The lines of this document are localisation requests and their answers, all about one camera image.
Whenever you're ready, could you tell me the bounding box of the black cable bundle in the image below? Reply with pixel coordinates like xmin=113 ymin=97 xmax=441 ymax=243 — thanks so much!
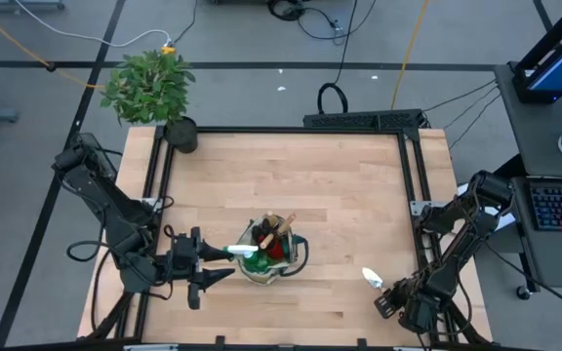
xmin=265 ymin=0 xmax=379 ymax=48

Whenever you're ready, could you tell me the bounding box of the white spoon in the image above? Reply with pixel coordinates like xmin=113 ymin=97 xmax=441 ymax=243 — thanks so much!
xmin=360 ymin=266 xmax=390 ymax=293

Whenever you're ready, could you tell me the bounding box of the green potted plant black pot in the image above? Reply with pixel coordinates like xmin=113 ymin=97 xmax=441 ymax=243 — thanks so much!
xmin=99 ymin=50 xmax=199 ymax=155

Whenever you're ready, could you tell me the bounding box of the yellow extension cable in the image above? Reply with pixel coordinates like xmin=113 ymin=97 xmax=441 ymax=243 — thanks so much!
xmin=0 ymin=0 xmax=178 ymax=92

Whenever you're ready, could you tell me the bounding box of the white cable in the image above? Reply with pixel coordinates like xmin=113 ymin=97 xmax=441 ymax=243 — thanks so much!
xmin=15 ymin=0 xmax=173 ymax=49

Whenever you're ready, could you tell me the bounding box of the green spray bottle white nozzle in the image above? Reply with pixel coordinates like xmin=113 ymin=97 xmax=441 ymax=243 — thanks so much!
xmin=222 ymin=243 xmax=273 ymax=274

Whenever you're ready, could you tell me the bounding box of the thin black cable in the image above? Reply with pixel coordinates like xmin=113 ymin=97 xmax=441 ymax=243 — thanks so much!
xmin=444 ymin=86 xmax=500 ymax=131
xmin=449 ymin=93 xmax=502 ymax=150
xmin=421 ymin=79 xmax=500 ymax=114
xmin=172 ymin=0 xmax=199 ymax=46

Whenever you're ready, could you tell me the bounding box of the beige green gardening bag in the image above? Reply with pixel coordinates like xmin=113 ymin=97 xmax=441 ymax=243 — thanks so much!
xmin=234 ymin=212 xmax=310 ymax=287

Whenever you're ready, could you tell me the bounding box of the black perforated bar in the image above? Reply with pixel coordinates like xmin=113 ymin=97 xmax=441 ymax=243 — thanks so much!
xmin=302 ymin=108 xmax=424 ymax=132

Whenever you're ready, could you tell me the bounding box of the yellow hanging cable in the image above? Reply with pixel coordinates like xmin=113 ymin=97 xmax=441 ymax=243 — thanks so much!
xmin=389 ymin=0 xmax=431 ymax=111

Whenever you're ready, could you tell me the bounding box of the wooden handled hand rake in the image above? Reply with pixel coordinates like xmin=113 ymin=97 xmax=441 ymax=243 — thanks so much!
xmin=260 ymin=213 xmax=298 ymax=251

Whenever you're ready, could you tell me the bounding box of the black aluminium table frame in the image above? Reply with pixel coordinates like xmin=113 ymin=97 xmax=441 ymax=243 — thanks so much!
xmin=85 ymin=125 xmax=492 ymax=348

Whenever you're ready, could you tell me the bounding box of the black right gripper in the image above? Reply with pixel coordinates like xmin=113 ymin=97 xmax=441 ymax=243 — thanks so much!
xmin=373 ymin=281 xmax=422 ymax=324

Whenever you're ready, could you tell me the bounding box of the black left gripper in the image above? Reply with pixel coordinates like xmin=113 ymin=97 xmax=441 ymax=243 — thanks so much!
xmin=166 ymin=226 xmax=237 ymax=311

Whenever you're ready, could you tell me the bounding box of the black coiled cable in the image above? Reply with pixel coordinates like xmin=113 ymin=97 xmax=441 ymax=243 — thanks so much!
xmin=316 ymin=0 xmax=360 ymax=116

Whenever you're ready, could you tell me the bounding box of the grey side desk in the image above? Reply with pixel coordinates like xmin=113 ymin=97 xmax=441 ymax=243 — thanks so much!
xmin=493 ymin=62 xmax=562 ymax=290

